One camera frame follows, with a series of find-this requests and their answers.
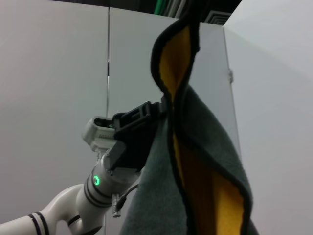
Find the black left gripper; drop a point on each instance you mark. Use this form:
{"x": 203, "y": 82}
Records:
{"x": 134, "y": 149}

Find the yellow and grey towel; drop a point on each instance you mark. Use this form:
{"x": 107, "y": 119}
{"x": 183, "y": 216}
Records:
{"x": 195, "y": 159}

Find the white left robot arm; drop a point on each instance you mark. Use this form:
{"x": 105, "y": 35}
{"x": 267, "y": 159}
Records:
{"x": 73, "y": 203}

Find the ceiling air vent grille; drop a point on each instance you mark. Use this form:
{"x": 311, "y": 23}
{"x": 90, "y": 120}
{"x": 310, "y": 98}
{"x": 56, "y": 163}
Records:
{"x": 218, "y": 17}

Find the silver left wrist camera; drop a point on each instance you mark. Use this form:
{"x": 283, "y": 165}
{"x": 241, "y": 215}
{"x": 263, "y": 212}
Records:
{"x": 97, "y": 134}

